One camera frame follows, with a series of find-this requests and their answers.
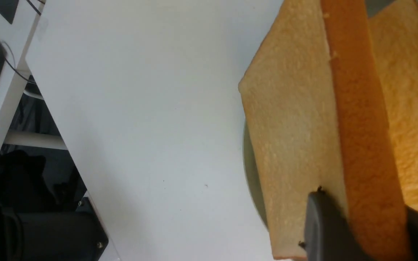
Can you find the white side desk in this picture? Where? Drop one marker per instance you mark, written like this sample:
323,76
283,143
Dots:
16,39

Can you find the toast slice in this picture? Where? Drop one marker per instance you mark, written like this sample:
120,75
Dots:
394,32
316,118

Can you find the light blue plate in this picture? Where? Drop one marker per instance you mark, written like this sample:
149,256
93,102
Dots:
252,176

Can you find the black chair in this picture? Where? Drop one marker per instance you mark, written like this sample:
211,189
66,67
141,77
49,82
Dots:
34,227

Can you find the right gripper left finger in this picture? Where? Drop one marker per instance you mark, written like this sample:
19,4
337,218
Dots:
327,236

